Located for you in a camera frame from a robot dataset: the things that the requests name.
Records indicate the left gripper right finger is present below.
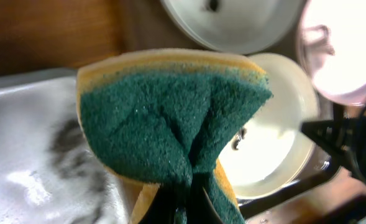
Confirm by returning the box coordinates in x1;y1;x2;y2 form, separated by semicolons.
187;184;223;224

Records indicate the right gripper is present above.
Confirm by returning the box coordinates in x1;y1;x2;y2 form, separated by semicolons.
301;101;366;185

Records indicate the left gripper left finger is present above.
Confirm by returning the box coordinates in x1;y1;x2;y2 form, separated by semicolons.
139;186;183;224

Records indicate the cream white plate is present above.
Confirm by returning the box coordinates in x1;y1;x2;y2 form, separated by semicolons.
219;54;320;199

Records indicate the green and yellow sponge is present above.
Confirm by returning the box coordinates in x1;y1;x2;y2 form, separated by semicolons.
76;49;272;223

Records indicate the pink plate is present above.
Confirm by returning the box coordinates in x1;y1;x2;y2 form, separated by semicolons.
296;0;366;106

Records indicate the dark green soapy tray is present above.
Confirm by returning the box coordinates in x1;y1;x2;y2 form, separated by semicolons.
0;68;131;223

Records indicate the brown plastic tray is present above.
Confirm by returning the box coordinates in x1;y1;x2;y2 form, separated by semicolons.
119;0;366;223

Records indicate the pale green plate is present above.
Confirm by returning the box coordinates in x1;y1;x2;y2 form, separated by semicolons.
160;0;305;55

